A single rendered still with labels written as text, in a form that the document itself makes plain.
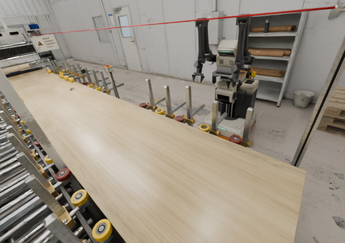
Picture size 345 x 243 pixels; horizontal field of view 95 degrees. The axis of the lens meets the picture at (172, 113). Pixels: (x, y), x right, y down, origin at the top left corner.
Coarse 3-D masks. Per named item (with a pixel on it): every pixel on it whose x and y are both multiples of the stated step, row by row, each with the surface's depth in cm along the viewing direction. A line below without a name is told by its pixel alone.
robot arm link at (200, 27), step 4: (196, 24) 163; (204, 24) 158; (200, 28) 161; (200, 32) 164; (200, 36) 166; (200, 40) 167; (200, 44) 170; (200, 48) 172; (200, 52) 174; (200, 56) 176; (204, 56) 178; (200, 60) 179
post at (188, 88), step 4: (188, 88) 128; (188, 92) 130; (188, 96) 132; (188, 100) 134; (188, 104) 137; (188, 108) 139; (188, 112) 141; (188, 116) 144; (192, 116) 145; (188, 124) 149; (192, 124) 150
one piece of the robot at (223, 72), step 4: (220, 68) 189; (224, 68) 186; (228, 68) 183; (216, 72) 191; (220, 72) 189; (224, 72) 188; (228, 72) 185; (232, 72) 182; (212, 76) 193; (216, 76) 190; (224, 76) 181; (228, 76) 178; (232, 76) 175; (212, 80) 196; (232, 84) 182
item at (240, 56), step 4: (248, 16) 130; (236, 20) 137; (248, 20) 131; (236, 24) 139; (240, 24) 136; (244, 24) 134; (248, 24) 134; (240, 28) 137; (244, 28) 136; (240, 32) 139; (244, 32) 139; (240, 36) 140; (244, 36) 141; (240, 40) 141; (240, 44) 143; (240, 48) 145; (240, 52) 146; (236, 56) 150; (240, 56) 148; (236, 60) 152; (240, 60) 149; (236, 64) 153; (240, 64) 151
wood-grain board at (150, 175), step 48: (48, 96) 224; (96, 96) 205; (96, 144) 122; (144, 144) 116; (192, 144) 111; (96, 192) 87; (144, 192) 84; (192, 192) 81; (240, 192) 79; (288, 192) 76; (144, 240) 66; (192, 240) 64; (240, 240) 62; (288, 240) 61
